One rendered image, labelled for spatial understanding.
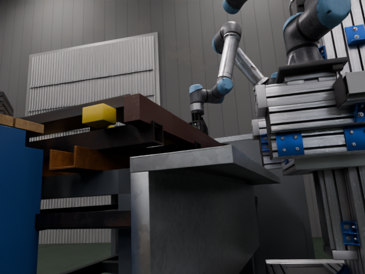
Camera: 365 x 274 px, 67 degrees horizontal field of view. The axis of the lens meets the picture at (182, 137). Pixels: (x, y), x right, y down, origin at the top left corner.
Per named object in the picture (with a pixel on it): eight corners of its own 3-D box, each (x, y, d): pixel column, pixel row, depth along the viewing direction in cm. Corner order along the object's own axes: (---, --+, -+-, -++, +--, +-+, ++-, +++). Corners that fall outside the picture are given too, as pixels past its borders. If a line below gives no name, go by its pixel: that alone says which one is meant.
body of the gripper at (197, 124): (189, 132, 146) (187, 111, 148) (194, 136, 153) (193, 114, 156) (202, 131, 143) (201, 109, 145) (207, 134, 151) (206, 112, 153)
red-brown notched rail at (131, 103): (124, 122, 60) (123, 96, 61) (247, 171, 207) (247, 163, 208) (139, 119, 59) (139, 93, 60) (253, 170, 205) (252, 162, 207)
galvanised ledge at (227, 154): (130, 172, 53) (129, 157, 53) (246, 185, 170) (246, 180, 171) (233, 162, 45) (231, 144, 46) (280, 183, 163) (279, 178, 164)
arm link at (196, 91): (206, 83, 152) (191, 82, 150) (207, 103, 150) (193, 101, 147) (200, 89, 160) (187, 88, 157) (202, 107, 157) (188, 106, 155)
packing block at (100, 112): (81, 123, 63) (82, 107, 64) (96, 128, 67) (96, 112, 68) (102, 119, 61) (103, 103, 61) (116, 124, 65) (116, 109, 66)
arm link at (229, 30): (249, 17, 154) (236, 94, 140) (239, 28, 164) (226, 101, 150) (231, 8, 151) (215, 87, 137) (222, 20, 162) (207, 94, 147)
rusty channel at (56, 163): (48, 170, 63) (49, 149, 65) (224, 185, 214) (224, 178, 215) (75, 167, 61) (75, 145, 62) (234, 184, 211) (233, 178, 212)
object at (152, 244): (132, 387, 45) (130, 172, 53) (252, 245, 163) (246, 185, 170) (153, 392, 44) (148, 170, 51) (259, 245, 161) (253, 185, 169)
